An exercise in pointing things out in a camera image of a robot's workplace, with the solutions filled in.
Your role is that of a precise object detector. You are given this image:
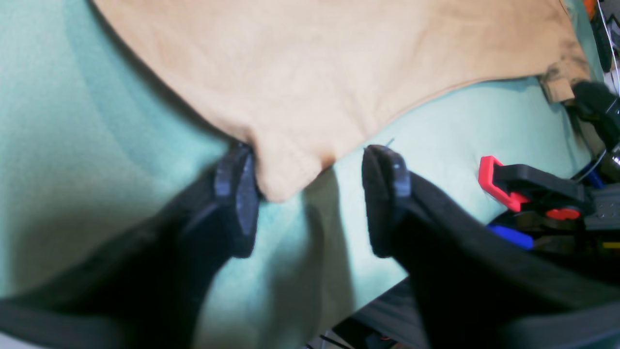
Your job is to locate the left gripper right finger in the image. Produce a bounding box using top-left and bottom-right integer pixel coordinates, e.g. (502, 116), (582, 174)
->
(362, 145), (619, 349)

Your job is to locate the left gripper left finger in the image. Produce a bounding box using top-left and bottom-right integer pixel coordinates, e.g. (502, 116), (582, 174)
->
(1, 145), (261, 349)

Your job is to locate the tan T-shirt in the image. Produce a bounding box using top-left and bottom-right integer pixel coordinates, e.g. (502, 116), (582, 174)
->
(94, 0), (590, 202)

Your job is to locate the blue orange bar clamp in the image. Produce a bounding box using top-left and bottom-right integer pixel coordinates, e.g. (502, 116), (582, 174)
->
(478, 156), (619, 257)

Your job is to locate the green table cloth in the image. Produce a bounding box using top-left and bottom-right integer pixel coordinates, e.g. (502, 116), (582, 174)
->
(0, 0), (597, 349)

